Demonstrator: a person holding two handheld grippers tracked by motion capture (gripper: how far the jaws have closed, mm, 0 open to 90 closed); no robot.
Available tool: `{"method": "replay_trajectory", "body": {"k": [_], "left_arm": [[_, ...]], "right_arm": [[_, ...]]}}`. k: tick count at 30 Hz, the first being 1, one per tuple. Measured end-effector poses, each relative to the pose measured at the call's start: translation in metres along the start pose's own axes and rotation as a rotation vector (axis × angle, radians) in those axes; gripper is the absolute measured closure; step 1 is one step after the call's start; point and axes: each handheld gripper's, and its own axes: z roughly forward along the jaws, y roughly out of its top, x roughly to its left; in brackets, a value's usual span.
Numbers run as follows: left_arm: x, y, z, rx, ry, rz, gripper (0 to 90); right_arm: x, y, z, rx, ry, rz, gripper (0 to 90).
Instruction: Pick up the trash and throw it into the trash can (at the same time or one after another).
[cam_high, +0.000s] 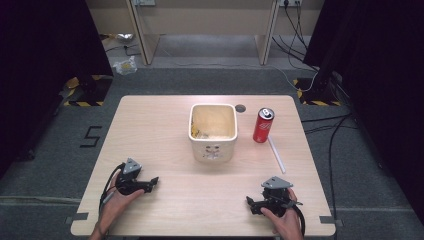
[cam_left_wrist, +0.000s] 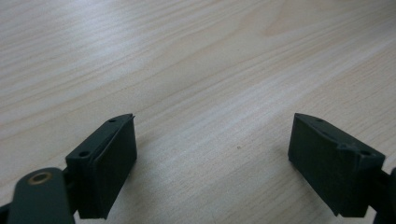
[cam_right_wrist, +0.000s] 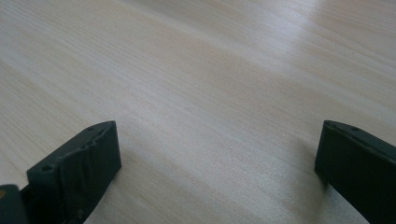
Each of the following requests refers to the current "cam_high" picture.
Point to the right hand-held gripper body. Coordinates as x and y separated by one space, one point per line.
276 196

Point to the crumpled silver foil bag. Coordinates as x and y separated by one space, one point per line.
124 37

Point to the stand base with hazard tape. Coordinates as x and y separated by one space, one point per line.
88 91
316 93

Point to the grey table grommet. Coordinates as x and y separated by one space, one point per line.
240 108

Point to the red drink can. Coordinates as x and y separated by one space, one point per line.
263 128

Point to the person's left hand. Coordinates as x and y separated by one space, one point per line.
115 205

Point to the black curtain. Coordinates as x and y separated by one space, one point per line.
383 66
40 66

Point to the crumpled clear plastic bag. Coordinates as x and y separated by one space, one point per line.
125 66

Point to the white straw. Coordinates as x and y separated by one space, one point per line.
276 154

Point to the cream square bin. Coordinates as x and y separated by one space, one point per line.
213 146

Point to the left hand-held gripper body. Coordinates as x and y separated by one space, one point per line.
130 180

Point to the person's right hand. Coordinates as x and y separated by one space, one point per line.
286 225

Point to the wall power outlet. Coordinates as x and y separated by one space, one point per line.
290 2

